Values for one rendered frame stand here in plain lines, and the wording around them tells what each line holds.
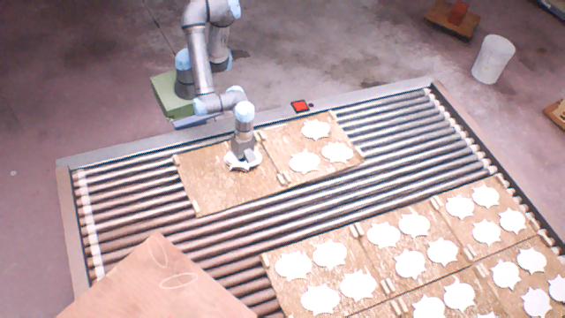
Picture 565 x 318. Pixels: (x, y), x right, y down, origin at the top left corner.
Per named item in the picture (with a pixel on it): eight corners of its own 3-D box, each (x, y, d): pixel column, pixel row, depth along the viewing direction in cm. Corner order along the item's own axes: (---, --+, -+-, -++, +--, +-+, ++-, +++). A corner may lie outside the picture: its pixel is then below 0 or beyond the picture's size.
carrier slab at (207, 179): (171, 158, 210) (171, 156, 209) (254, 135, 225) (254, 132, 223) (197, 220, 192) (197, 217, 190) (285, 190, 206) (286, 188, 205)
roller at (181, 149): (73, 176, 204) (71, 169, 200) (426, 92, 266) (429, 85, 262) (74, 184, 201) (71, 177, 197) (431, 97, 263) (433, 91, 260)
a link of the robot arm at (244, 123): (251, 97, 186) (257, 112, 182) (250, 117, 195) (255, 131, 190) (232, 101, 184) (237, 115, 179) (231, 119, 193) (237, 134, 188)
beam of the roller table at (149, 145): (58, 167, 208) (55, 159, 204) (425, 82, 275) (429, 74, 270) (60, 181, 204) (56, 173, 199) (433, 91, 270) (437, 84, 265)
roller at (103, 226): (82, 230, 187) (79, 224, 184) (456, 127, 250) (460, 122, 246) (84, 240, 185) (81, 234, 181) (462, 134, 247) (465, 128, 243)
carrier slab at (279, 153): (255, 134, 225) (256, 132, 224) (328, 113, 239) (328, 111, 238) (288, 189, 206) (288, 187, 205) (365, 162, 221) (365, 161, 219)
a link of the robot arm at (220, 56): (197, 59, 230) (200, -13, 180) (225, 55, 234) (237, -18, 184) (202, 79, 227) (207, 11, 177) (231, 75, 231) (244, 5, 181)
